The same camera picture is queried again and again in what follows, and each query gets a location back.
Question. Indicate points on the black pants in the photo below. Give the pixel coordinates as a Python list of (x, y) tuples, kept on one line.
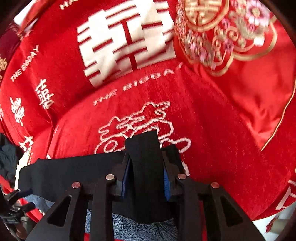
[(145, 157)]

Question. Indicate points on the red embroidered satin pillow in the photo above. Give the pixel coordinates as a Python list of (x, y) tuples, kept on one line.
[(254, 81)]

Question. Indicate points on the red printed blanket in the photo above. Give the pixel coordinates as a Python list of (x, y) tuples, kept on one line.
[(161, 97)]

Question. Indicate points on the dark red printed pillow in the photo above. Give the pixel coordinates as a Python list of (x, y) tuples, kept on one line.
[(9, 48)]

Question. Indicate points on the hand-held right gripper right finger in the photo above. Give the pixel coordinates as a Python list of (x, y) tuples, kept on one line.
[(165, 185)]

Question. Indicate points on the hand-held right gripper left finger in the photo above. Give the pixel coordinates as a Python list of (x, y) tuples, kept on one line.
[(126, 183)]

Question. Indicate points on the dark cloth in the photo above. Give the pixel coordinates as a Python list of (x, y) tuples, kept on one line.
[(9, 155)]

